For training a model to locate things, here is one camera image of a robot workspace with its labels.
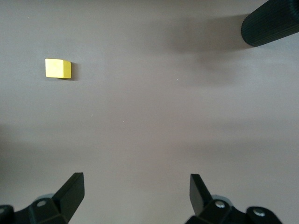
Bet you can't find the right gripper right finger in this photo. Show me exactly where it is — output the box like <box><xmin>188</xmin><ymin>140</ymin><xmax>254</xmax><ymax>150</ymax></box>
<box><xmin>185</xmin><ymin>173</ymin><xmax>249</xmax><ymax>224</ymax></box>

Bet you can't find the black ribbed cylinder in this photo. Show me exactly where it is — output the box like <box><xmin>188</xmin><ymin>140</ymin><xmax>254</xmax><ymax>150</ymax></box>
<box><xmin>241</xmin><ymin>0</ymin><xmax>299</xmax><ymax>48</ymax></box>

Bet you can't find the yellow wooden block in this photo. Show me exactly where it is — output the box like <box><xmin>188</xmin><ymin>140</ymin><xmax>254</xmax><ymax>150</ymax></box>
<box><xmin>44</xmin><ymin>58</ymin><xmax>72</xmax><ymax>80</ymax></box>

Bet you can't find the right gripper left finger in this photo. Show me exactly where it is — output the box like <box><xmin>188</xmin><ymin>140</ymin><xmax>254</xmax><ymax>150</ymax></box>
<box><xmin>14</xmin><ymin>172</ymin><xmax>85</xmax><ymax>224</ymax></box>

